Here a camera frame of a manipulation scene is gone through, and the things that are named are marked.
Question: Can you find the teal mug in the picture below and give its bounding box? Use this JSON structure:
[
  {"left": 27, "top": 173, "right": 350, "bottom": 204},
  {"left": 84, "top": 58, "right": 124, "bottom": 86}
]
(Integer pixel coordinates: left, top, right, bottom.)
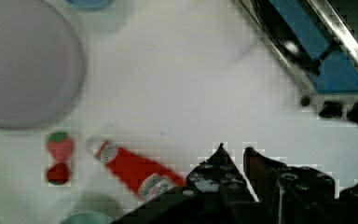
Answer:
[{"left": 59, "top": 211, "right": 114, "bottom": 224}]

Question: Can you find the blue cup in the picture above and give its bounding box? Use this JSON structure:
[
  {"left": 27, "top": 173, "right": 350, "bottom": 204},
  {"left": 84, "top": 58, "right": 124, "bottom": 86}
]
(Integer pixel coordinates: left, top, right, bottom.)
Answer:
[{"left": 64, "top": 0, "right": 114, "bottom": 10}]

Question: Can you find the lilac round plate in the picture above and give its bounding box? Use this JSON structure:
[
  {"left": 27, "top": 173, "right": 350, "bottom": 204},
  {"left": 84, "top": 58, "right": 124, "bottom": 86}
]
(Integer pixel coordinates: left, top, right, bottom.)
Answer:
[{"left": 0, "top": 0, "right": 86, "bottom": 129}]

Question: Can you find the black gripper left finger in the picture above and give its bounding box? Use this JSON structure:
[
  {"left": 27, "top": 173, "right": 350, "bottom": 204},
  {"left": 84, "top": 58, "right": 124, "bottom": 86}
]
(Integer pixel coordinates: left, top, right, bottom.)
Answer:
[{"left": 186, "top": 143, "right": 259, "bottom": 202}]

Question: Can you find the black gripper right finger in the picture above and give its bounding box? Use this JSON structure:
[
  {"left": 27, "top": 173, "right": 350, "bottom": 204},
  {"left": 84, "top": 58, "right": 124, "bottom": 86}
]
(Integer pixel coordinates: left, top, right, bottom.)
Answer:
[{"left": 243, "top": 147, "right": 336, "bottom": 224}]

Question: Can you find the red ketchup bottle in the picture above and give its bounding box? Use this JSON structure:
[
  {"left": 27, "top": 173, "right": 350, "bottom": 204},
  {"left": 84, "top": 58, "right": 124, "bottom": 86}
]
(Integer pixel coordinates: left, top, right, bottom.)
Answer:
[{"left": 87, "top": 137, "right": 186, "bottom": 202}]

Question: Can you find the dark red toy strawberry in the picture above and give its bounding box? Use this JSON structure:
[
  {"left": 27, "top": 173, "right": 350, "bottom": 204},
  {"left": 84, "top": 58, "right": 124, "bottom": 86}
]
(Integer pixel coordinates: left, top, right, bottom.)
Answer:
[{"left": 46, "top": 163, "right": 71, "bottom": 186}]

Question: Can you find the light red toy strawberry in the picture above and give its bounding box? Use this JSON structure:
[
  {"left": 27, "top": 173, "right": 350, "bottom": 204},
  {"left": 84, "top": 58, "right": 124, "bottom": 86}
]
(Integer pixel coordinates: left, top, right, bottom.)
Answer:
[{"left": 47, "top": 132, "right": 75, "bottom": 163}]

